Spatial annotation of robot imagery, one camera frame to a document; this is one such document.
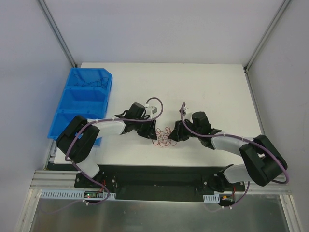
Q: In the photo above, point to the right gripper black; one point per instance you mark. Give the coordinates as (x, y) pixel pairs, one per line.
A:
(183, 130)

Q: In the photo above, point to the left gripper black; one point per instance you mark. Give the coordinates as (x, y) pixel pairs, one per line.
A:
(147, 126)

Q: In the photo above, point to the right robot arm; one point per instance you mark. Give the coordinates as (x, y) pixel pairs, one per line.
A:
(262, 162)

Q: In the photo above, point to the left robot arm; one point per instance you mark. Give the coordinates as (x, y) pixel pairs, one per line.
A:
(78, 138)

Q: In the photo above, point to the blue plastic bin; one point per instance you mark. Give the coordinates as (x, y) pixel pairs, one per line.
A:
(86, 93)

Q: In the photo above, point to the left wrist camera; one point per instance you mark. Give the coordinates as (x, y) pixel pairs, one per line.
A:
(150, 110)

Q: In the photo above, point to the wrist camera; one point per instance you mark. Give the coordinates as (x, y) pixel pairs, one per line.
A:
(150, 110)
(184, 110)

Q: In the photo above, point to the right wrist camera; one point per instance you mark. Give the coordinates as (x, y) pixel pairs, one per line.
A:
(184, 110)

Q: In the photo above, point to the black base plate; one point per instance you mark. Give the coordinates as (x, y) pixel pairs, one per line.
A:
(152, 183)

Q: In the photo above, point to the right white cable duct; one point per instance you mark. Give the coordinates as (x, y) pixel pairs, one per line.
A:
(215, 198)

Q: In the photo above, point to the white cable duct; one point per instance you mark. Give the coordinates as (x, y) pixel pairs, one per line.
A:
(77, 195)
(215, 198)

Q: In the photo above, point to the left white cable duct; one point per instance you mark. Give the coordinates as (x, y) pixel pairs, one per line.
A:
(77, 195)

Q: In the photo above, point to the left aluminium frame post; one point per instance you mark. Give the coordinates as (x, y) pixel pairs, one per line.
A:
(56, 31)

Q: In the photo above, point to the aluminium frame post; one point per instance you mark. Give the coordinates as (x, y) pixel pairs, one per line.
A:
(268, 32)
(56, 31)

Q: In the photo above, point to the right aluminium frame post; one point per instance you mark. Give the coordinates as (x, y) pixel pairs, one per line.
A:
(268, 32)

